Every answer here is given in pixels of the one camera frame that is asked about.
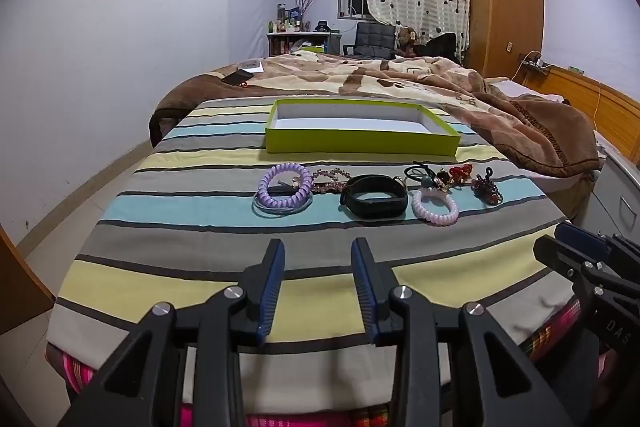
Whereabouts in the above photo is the black hair tie teal bead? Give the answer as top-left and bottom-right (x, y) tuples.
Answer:
(404, 163), (442, 188)

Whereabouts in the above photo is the purple spiral hair tie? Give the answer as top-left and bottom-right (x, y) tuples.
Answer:
(256, 163), (315, 210)

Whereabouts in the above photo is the pink spiral hair tie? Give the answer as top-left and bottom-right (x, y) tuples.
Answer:
(412, 188), (459, 226)

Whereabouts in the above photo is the black chair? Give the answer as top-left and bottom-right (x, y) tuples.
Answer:
(350, 22), (397, 60)

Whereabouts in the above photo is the dark red beaded hair clip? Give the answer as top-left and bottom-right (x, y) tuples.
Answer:
(472, 173), (503, 206)

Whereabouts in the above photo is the pink plaid mattress cloth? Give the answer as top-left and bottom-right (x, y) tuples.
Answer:
(45, 302), (601, 427)

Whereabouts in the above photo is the wooden headboard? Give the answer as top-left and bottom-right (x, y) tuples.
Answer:
(520, 64), (640, 145)

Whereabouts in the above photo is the black wristband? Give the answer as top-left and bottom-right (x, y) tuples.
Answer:
(340, 175), (408, 220)

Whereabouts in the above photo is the large black bag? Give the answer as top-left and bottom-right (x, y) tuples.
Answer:
(417, 33), (458, 60)

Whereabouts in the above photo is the grey metal cabinet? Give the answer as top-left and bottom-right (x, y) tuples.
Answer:
(582, 142), (640, 238)

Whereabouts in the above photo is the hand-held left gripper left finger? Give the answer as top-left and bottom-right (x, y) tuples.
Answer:
(57, 238), (286, 427)

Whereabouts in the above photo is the pale pink pillow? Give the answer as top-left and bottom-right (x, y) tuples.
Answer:
(487, 77), (566, 105)

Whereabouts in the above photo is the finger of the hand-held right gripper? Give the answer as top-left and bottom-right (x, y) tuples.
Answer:
(554, 222), (613, 260)
(532, 237), (608, 288)

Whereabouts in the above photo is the brown teddy bear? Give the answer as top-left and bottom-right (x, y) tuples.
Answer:
(395, 27), (420, 56)

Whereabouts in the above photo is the wooden wardrobe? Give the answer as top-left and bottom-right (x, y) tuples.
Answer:
(467, 0), (545, 80)

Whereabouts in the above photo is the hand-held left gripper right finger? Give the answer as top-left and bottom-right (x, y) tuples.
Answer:
(350, 237), (576, 427)

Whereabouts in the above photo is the group of bottles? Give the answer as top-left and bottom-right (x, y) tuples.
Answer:
(268, 3), (313, 34)

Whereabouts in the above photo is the white desk shelf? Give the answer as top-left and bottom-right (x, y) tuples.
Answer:
(266, 31), (343, 56)

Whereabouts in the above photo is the green shallow cardboard box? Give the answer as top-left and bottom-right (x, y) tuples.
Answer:
(265, 98), (461, 156)

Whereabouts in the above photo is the brown patterned blanket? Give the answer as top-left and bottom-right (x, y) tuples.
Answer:
(150, 52), (601, 180)

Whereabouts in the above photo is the wooden door panel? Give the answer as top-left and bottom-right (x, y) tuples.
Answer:
(0, 224), (56, 335)

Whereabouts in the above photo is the grey hair tie with flower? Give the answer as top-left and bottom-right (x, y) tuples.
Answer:
(252, 174), (315, 218)

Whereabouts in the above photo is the pink rhinestone hair clip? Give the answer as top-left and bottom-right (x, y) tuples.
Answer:
(311, 168), (353, 195)

